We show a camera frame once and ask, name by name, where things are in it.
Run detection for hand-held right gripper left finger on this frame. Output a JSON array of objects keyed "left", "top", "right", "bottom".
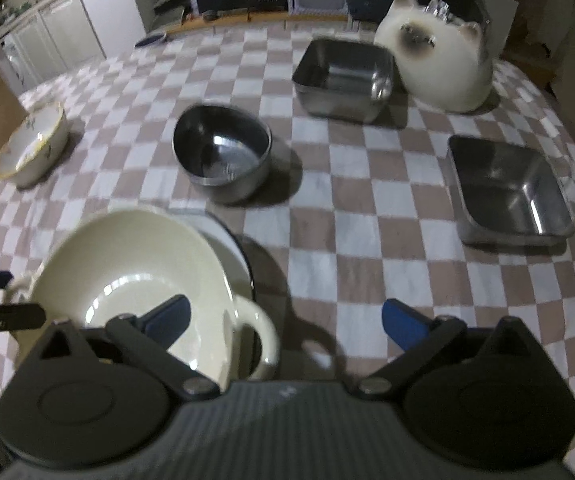
[{"left": 14, "top": 294, "right": 219, "bottom": 402}]

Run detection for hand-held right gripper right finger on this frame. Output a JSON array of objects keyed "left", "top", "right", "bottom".
[{"left": 357, "top": 298, "right": 565, "bottom": 401}]

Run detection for cream two-handled bowl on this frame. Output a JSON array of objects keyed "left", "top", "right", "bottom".
[{"left": 6, "top": 208, "right": 280, "bottom": 382}]

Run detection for white blue-rimmed plate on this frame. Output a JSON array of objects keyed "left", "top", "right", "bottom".
[{"left": 182, "top": 212, "right": 259, "bottom": 306}]

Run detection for round steel bowl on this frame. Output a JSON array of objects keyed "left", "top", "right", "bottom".
[{"left": 172, "top": 105, "right": 273, "bottom": 204}]

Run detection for square steel container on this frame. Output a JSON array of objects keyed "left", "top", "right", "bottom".
[
  {"left": 447, "top": 135, "right": 575, "bottom": 247},
  {"left": 292, "top": 38, "right": 395, "bottom": 123}
]

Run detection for brown checkered tablecloth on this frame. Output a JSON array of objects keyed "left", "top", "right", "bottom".
[{"left": 0, "top": 25, "right": 575, "bottom": 480}]

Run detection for white floral bowl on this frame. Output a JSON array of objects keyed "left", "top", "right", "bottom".
[{"left": 0, "top": 102, "right": 69, "bottom": 188}]

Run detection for white kitchen cabinet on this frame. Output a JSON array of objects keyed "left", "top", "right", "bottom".
[{"left": 0, "top": 0, "right": 106, "bottom": 97}]

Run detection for white cat-shaped jar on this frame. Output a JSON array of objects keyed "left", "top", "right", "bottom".
[{"left": 374, "top": 0, "right": 493, "bottom": 113}]

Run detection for low wooden-top cabinet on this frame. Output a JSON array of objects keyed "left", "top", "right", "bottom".
[{"left": 156, "top": 6, "right": 354, "bottom": 37}]

